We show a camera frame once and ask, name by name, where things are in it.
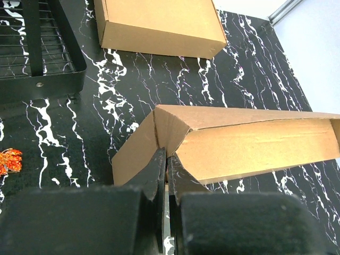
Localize black wire tray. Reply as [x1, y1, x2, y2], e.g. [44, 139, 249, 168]
[1, 1, 87, 104]

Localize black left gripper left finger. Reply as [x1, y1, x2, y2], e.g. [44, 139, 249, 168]
[1, 148, 166, 254]

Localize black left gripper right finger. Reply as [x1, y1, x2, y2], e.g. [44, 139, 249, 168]
[167, 156, 326, 254]

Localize closed brown cardboard box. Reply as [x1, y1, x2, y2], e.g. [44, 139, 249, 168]
[94, 1, 227, 59]

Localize small orange flower toy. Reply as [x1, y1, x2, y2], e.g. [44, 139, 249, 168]
[1, 148, 22, 176]

